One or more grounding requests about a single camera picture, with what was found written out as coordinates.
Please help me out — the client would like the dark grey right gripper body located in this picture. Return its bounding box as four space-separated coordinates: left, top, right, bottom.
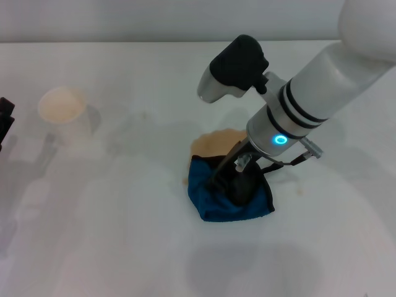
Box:
212 139 264 181

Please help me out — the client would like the blue rag with black trim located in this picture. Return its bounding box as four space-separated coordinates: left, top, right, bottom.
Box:
186 154 276 223

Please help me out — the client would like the white paper cup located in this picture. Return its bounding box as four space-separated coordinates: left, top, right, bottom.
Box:
37 86 93 145

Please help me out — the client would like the brown water stain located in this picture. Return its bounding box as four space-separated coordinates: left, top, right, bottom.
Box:
181 128 306 196

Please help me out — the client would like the black cable with silver plug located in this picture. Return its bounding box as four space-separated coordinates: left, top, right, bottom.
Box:
234 137 324 174

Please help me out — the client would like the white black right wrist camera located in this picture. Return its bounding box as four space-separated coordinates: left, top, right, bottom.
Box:
197 33 270 105

